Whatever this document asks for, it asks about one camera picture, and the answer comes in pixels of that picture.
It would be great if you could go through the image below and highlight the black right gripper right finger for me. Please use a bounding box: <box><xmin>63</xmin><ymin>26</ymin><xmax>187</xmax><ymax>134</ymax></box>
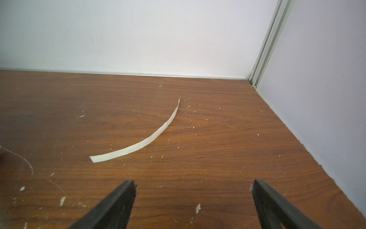
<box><xmin>251</xmin><ymin>179</ymin><xmax>321</xmax><ymax>229</ymax></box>

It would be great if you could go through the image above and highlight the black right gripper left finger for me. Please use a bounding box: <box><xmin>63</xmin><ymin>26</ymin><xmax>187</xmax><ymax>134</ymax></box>
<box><xmin>70</xmin><ymin>180</ymin><xmax>136</xmax><ymax>229</ymax></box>

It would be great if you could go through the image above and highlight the white torn paper strip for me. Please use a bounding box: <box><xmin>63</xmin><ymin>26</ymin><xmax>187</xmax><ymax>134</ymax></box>
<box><xmin>90</xmin><ymin>98</ymin><xmax>181</xmax><ymax>163</ymax></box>

